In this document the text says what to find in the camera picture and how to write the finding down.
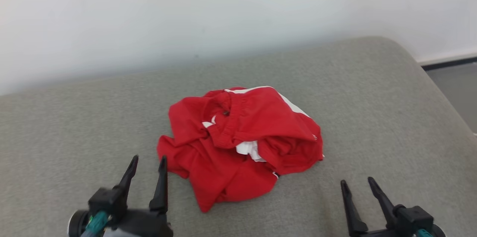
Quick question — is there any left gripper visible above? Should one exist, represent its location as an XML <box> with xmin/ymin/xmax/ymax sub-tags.
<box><xmin>108</xmin><ymin>155</ymin><xmax>174</xmax><ymax>237</ymax></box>

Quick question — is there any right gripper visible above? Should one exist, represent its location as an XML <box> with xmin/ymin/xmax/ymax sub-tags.
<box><xmin>340</xmin><ymin>176</ymin><xmax>403</xmax><ymax>237</ymax></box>

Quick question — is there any red basketball jersey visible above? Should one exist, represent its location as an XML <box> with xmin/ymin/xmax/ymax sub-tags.
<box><xmin>157</xmin><ymin>86</ymin><xmax>325</xmax><ymax>213</ymax></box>

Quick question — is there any grey fabric sofa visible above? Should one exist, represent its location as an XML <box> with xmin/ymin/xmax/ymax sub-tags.
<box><xmin>0</xmin><ymin>36</ymin><xmax>477</xmax><ymax>237</ymax></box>

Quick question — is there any white and black baseboard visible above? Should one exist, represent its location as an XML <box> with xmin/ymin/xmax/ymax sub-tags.
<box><xmin>417</xmin><ymin>48</ymin><xmax>477</xmax><ymax>71</ymax></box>

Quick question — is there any left teal connector cable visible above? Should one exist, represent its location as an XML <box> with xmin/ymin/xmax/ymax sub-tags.
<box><xmin>80</xmin><ymin>211</ymin><xmax>109</xmax><ymax>237</ymax></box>

